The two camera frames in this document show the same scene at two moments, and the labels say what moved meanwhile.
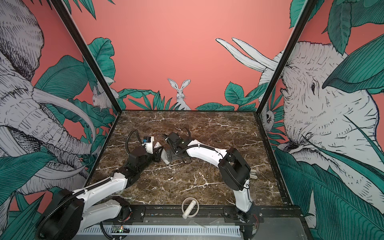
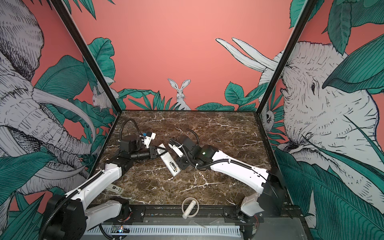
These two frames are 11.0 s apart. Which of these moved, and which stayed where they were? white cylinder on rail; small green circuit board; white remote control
Moved: white remote control
Stayed: white cylinder on rail; small green circuit board
